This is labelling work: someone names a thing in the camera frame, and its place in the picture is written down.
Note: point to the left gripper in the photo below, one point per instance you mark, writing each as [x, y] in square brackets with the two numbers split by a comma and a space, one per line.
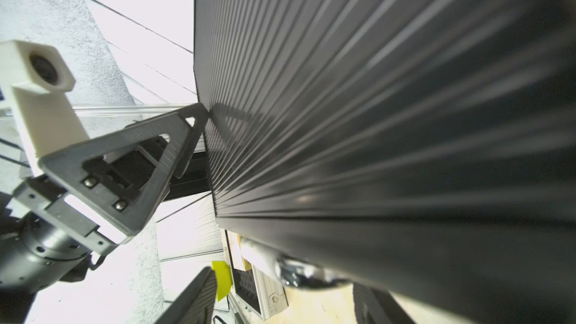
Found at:
[114, 183]

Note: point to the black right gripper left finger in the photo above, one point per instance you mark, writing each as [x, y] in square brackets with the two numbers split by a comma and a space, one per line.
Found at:
[195, 304]

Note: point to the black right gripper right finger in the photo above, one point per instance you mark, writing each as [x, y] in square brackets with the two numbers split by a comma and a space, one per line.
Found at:
[377, 307]

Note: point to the silver aluminium poker case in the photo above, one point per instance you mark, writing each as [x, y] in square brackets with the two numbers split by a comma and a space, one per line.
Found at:
[254, 290]

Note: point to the black poker case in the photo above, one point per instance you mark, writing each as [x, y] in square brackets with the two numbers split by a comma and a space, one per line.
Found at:
[425, 147]

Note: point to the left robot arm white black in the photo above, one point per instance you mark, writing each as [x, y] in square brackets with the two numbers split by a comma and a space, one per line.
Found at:
[34, 256]

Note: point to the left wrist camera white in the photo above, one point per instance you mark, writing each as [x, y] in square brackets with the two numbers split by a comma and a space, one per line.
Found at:
[34, 82]

